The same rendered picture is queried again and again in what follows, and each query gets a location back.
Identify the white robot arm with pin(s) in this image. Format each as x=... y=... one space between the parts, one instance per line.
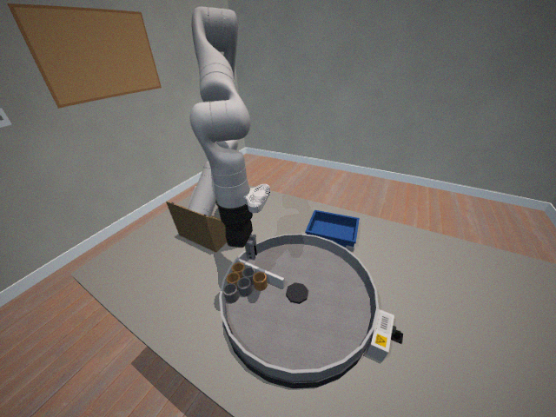
x=215 y=124

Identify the blue crate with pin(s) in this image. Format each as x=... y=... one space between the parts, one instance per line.
x=341 y=229

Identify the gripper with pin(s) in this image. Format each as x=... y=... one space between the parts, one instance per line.
x=236 y=207

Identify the grey steel bushing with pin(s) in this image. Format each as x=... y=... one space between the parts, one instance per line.
x=229 y=288
x=243 y=282
x=249 y=273

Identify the bronze bushing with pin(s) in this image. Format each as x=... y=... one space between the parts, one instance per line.
x=237 y=267
x=260 y=281
x=233 y=277

